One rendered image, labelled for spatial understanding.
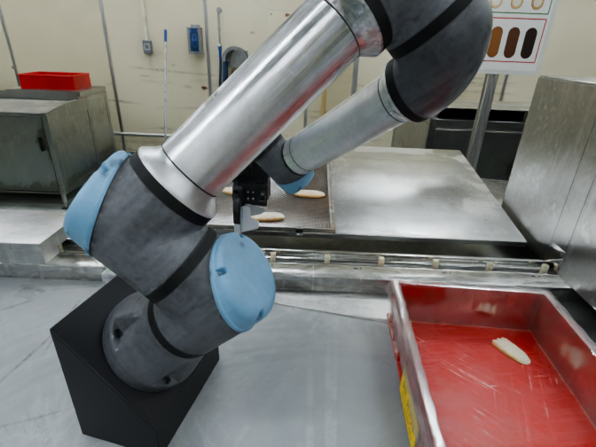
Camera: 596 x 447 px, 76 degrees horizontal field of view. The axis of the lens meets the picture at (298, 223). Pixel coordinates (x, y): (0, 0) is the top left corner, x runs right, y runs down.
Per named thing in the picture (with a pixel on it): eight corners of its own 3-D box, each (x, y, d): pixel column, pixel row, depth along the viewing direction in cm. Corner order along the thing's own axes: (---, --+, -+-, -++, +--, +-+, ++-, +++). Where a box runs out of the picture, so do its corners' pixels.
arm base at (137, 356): (159, 415, 53) (203, 393, 48) (78, 340, 50) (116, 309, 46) (207, 341, 66) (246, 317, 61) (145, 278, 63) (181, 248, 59)
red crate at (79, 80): (19, 88, 358) (16, 74, 352) (41, 84, 390) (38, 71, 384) (75, 90, 361) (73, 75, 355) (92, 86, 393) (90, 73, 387)
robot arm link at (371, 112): (537, 47, 47) (303, 172, 86) (491, -30, 44) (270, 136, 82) (522, 98, 41) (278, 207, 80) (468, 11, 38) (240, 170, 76)
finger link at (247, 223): (257, 246, 89) (259, 206, 88) (232, 244, 89) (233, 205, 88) (259, 243, 92) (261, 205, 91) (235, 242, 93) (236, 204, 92)
